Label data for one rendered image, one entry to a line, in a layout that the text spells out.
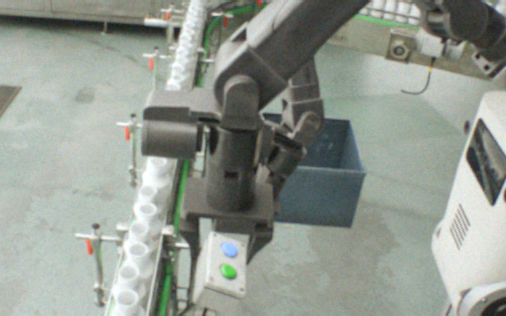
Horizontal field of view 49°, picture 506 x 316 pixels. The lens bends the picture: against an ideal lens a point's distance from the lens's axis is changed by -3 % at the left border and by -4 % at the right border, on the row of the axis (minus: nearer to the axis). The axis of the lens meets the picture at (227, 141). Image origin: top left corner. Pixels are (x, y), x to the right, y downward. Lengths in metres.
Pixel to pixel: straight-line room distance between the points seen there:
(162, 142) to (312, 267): 2.20
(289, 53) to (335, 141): 1.49
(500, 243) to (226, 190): 0.49
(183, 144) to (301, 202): 1.20
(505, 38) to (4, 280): 2.21
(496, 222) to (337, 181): 0.85
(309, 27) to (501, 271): 0.60
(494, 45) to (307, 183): 0.82
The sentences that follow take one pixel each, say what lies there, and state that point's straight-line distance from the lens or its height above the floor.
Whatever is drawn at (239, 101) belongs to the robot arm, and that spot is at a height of 1.64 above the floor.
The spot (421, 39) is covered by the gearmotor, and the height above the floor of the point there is 0.99.
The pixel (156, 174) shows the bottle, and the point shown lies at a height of 1.18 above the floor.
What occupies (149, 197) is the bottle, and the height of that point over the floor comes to 1.16.
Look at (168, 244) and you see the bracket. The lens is 1.18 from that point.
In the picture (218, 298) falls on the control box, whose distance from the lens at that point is 1.10.
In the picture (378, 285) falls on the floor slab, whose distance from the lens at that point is 2.75.
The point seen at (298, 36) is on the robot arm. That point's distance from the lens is 0.53.
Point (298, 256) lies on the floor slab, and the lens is 2.78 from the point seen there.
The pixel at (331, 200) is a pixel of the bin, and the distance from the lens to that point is 1.77.
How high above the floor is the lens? 1.90
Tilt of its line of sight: 33 degrees down
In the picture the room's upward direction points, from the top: 5 degrees clockwise
